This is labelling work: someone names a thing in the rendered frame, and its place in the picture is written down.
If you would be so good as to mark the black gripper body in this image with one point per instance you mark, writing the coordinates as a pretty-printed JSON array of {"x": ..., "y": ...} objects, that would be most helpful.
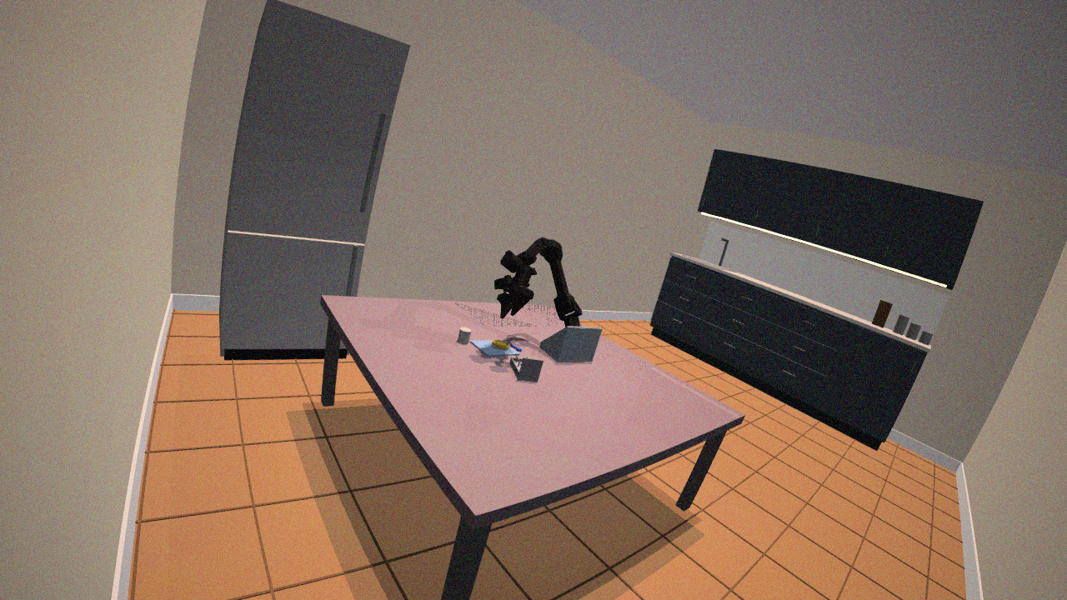
[{"x": 521, "y": 288}]

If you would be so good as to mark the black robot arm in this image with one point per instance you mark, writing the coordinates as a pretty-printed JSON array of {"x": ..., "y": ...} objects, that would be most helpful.
[{"x": 552, "y": 253}]

